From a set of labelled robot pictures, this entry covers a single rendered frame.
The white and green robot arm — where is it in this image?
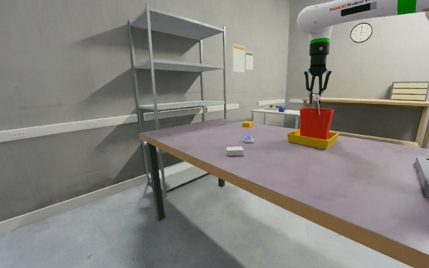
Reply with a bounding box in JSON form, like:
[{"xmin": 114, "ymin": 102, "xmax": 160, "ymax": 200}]
[{"xmin": 297, "ymin": 0, "xmax": 429, "ymax": 56}]

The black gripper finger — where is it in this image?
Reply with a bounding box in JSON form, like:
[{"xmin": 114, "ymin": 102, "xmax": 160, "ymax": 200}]
[
  {"xmin": 318, "ymin": 69, "xmax": 331, "ymax": 97},
  {"xmin": 304, "ymin": 70, "xmax": 317, "ymax": 104}
]

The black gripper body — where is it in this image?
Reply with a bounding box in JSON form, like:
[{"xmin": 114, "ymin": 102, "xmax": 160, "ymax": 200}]
[{"xmin": 309, "ymin": 54, "xmax": 327, "ymax": 76}]

